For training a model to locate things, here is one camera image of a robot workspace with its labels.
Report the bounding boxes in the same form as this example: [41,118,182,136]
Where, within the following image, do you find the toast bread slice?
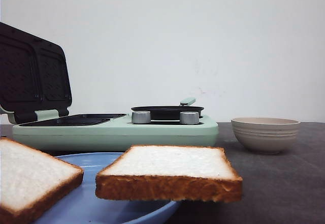
[95,145,243,203]
[1,138,84,223]

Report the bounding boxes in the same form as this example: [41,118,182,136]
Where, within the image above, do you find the beige ribbed bowl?
[231,117,301,154]

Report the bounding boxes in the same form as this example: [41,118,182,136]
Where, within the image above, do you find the breakfast maker hinged lid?
[1,23,72,124]

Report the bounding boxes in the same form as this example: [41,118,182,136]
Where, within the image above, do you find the mint green breakfast maker base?
[12,111,218,151]

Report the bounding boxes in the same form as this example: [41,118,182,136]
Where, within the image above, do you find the black round frying pan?
[131,97,204,120]

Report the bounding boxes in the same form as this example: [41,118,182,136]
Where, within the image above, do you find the left silver control knob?
[132,111,151,124]

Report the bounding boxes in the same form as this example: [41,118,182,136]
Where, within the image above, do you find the silver control knob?
[180,111,200,125]
[132,111,151,124]

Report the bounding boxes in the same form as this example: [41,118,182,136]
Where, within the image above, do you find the right silver control knob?
[180,111,200,125]

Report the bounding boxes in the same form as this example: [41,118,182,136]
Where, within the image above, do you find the blue round plate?
[36,152,180,224]

